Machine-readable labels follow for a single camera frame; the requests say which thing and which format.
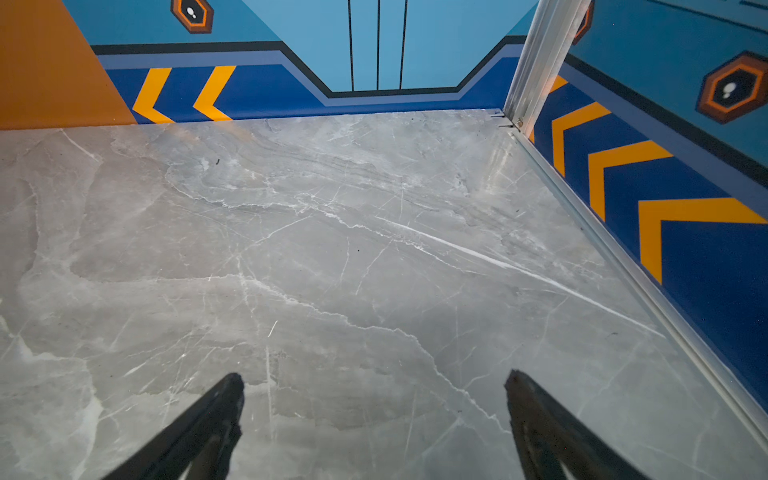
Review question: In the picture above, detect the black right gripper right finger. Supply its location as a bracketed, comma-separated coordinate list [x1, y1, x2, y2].
[505, 369, 646, 479]

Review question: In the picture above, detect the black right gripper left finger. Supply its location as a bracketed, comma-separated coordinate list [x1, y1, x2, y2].
[106, 373, 245, 479]

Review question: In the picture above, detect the aluminium corner post right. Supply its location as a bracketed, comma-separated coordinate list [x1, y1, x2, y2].
[503, 0, 591, 136]

